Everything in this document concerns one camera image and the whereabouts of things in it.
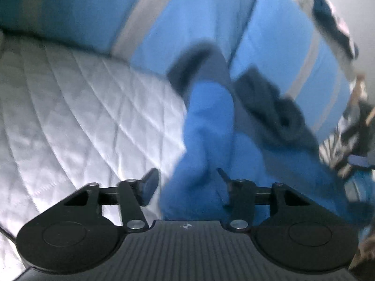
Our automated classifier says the white quilted bedspread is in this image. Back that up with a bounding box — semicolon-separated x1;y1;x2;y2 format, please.
0;31;189;271

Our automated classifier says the tan plush thing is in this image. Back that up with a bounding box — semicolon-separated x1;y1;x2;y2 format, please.
350;74;370;110

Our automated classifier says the blue grey-striped cushion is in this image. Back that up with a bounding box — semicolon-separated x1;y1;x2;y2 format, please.
0;0;258;75
230;0;352;142

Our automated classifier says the blue fleece garment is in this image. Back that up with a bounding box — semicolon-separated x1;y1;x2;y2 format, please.
160;42;365;236

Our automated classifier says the blue coiled cable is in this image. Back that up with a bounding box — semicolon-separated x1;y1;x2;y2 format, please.
347;168;375;202

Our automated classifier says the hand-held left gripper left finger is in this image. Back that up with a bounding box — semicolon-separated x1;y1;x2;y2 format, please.
63;167;160;230

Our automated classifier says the black brown cloth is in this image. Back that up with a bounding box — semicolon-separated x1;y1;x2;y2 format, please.
341;100;375;160

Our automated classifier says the white navy cloth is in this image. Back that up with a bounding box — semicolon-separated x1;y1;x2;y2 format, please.
255;0;359;77

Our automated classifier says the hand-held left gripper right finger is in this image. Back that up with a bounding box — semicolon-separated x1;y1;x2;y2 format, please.
216;168;311;230

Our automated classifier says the black white striped cloth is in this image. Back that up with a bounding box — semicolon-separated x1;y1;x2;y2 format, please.
319;113;353;167

